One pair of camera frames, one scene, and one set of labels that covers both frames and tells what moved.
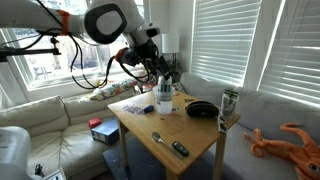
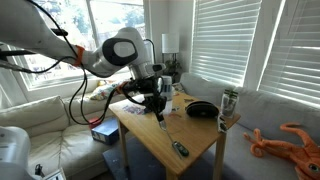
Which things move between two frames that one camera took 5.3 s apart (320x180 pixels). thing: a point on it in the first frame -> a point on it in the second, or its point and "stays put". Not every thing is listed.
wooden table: (174, 139) stays put
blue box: (107, 131) stays put
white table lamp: (170, 44) stays put
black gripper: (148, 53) -> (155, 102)
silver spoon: (156, 136) -> (163, 126)
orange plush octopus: (305, 159) stays put
